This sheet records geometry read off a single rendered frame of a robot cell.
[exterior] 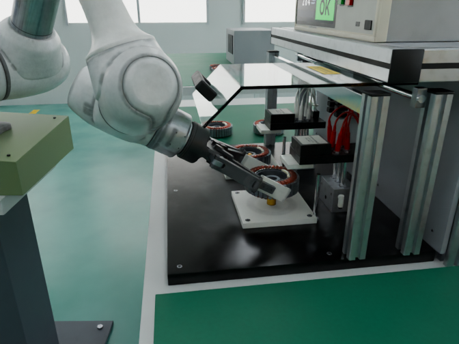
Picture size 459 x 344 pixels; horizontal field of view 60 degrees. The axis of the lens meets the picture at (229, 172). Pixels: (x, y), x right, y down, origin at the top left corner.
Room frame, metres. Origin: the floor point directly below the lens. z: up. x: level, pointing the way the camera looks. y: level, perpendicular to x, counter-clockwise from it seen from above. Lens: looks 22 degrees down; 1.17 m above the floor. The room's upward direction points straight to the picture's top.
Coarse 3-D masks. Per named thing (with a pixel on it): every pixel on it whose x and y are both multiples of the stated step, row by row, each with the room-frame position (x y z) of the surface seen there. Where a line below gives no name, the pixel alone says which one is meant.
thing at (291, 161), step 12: (300, 144) 0.74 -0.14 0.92; (312, 144) 0.74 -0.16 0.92; (324, 144) 0.74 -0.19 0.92; (288, 156) 0.78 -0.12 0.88; (300, 156) 0.73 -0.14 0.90; (312, 156) 0.73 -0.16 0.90; (324, 156) 0.74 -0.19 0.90; (336, 156) 0.74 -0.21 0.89; (348, 156) 0.74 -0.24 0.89; (288, 168) 0.73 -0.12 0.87; (300, 168) 0.73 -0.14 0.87; (336, 168) 0.79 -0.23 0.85; (336, 180) 0.78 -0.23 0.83
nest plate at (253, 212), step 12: (240, 192) 0.81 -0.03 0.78; (240, 204) 0.75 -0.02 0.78; (252, 204) 0.75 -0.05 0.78; (264, 204) 0.75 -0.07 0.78; (276, 204) 0.75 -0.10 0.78; (288, 204) 0.75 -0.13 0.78; (300, 204) 0.75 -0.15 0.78; (240, 216) 0.70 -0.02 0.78; (252, 216) 0.70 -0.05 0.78; (264, 216) 0.70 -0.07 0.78; (276, 216) 0.70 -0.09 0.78; (288, 216) 0.70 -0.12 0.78; (300, 216) 0.70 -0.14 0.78; (312, 216) 0.70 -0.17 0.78
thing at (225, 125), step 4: (216, 120) 1.41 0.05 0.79; (208, 124) 1.38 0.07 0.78; (212, 124) 1.39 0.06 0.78; (216, 124) 1.40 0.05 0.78; (220, 124) 1.39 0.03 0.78; (224, 124) 1.38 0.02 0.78; (228, 124) 1.36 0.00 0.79; (208, 128) 1.32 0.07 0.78; (212, 128) 1.32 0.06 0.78; (216, 128) 1.32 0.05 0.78; (220, 128) 1.32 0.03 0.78; (224, 128) 1.32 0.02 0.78; (228, 128) 1.33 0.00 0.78; (212, 132) 1.31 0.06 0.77; (216, 132) 1.32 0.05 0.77; (220, 132) 1.31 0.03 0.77; (224, 132) 1.32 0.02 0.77; (228, 132) 1.33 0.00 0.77; (212, 136) 1.31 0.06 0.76; (216, 136) 1.32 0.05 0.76; (220, 136) 1.31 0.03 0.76; (224, 136) 1.32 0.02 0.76
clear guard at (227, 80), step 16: (224, 64) 0.80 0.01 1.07; (240, 64) 0.80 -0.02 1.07; (256, 64) 0.80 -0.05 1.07; (272, 64) 0.80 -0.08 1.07; (288, 64) 0.80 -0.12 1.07; (304, 64) 0.80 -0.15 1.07; (320, 64) 0.80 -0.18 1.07; (208, 80) 0.77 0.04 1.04; (224, 80) 0.67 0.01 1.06; (240, 80) 0.61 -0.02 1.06; (256, 80) 0.61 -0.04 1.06; (272, 80) 0.61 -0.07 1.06; (288, 80) 0.61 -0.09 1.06; (304, 80) 0.61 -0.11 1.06; (320, 80) 0.61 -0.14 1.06; (336, 80) 0.61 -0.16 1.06; (352, 80) 0.61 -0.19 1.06; (368, 80) 0.61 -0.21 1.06; (224, 96) 0.59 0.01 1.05; (208, 112) 0.59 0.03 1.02
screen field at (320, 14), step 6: (318, 0) 0.94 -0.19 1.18; (324, 0) 0.90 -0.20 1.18; (330, 0) 0.87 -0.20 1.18; (318, 6) 0.93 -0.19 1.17; (324, 6) 0.90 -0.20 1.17; (330, 6) 0.87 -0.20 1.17; (318, 12) 0.93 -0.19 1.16; (324, 12) 0.89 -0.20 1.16; (330, 12) 0.86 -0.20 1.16; (318, 18) 0.93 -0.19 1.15; (324, 18) 0.89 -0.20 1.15; (330, 18) 0.86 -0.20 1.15
